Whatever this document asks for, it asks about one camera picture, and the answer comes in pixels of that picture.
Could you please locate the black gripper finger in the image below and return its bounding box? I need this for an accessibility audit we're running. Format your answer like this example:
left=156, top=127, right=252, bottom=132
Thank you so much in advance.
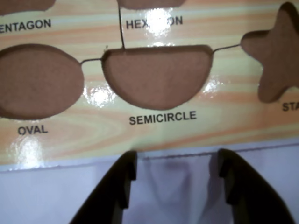
left=67, top=151, right=137, bottom=224
left=217, top=149, right=297, bottom=224

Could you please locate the wooden shape puzzle board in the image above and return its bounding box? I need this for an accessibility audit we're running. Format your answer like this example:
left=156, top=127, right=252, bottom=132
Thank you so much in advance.
left=0, top=0, right=299, bottom=173

